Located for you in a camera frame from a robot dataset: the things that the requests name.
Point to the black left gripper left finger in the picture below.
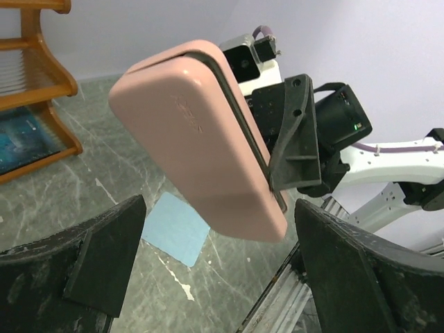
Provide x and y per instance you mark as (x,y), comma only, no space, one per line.
(76,279)

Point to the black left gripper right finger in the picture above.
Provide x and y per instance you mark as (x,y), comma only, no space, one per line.
(363,283)

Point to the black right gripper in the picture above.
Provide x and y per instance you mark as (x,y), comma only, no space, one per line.
(305,130)

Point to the light blue cleaning cloth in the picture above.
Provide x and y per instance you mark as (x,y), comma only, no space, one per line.
(175,228)

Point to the blue cover book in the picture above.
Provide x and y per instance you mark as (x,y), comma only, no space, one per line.
(25,138)

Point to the wooden shelf rack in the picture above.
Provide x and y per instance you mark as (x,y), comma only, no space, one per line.
(32,76)

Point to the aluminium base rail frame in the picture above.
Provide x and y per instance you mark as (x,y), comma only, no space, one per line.
(287,304)

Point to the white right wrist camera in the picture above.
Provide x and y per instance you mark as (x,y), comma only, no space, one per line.
(253,61)

